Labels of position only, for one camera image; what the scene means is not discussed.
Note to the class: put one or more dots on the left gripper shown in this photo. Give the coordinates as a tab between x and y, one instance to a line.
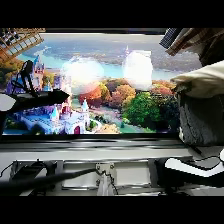
53	96

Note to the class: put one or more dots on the cream pants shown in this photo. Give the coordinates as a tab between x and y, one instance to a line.
203	80

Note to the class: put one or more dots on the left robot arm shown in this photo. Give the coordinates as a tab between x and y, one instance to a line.
23	101

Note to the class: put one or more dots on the heap of clothes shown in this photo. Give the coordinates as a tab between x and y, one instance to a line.
196	40

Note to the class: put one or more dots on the grey garment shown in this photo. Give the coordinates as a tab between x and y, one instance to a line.
203	120

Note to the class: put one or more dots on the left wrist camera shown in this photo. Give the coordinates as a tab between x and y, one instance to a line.
27	68

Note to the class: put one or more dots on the silver frame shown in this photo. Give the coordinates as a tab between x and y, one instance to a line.
133	153

